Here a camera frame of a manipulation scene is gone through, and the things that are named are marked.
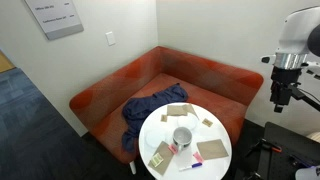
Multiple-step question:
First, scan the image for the small brown cardboard square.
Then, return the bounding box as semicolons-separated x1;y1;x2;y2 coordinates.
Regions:
201;117;214;128

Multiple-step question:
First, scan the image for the grey wall sign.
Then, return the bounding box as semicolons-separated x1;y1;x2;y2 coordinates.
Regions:
24;0;85;41

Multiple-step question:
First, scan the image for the yellow wooden door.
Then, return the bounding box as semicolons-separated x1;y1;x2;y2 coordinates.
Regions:
0;49;16;74

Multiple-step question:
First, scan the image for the dark blue cloth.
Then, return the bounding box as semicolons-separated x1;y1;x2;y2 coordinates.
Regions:
121;83;189;154

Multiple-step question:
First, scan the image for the large brown paper napkin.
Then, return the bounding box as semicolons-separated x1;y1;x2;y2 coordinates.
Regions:
196;138;230;161

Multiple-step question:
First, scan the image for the round white table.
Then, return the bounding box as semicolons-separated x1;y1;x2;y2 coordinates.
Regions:
138;102;233;180

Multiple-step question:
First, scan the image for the pink sweetener packet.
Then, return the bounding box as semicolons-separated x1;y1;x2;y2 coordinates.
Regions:
168;143;179;155
192;151;205;164

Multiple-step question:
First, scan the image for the tan paper card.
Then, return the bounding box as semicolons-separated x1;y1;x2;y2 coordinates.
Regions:
147;140;175;176

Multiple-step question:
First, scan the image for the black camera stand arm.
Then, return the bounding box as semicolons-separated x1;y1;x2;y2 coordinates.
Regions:
289;84;320;113

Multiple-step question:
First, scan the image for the black clamp orange handle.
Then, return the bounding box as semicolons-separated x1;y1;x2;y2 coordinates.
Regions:
257;137;283;155

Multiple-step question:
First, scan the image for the yellow green packet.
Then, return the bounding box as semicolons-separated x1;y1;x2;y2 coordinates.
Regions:
149;152;165;168

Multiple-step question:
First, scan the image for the white mug green band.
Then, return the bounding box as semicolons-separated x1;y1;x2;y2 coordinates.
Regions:
172;126;194;152

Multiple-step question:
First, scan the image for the white plastic housing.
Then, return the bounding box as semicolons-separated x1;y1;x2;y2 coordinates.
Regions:
294;165;320;180

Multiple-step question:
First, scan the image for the orange fabric couch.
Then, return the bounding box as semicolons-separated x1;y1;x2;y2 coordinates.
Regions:
69;45;265;175

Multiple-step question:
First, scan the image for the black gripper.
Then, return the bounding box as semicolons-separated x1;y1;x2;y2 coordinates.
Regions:
269;65;296;113

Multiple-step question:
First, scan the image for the black metal stand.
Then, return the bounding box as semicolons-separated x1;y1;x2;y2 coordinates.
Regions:
234;139;272;180

